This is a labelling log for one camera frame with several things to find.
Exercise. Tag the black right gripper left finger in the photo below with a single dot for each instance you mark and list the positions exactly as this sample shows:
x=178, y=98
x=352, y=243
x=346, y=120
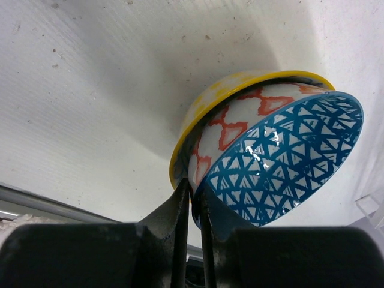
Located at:
x=149, y=253

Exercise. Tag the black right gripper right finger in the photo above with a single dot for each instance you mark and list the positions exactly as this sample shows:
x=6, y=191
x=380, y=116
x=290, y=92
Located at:
x=238, y=254

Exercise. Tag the blue triangle pattern bowl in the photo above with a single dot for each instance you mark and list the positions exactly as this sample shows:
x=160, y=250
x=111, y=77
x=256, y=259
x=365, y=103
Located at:
x=269, y=147

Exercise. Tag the yellow rimmed sun pattern bowl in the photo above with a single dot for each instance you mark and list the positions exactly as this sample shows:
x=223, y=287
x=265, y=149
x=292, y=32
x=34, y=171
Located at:
x=224, y=88

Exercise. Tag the aluminium table edge rail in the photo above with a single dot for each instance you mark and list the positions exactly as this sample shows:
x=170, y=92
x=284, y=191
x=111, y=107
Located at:
x=33, y=202

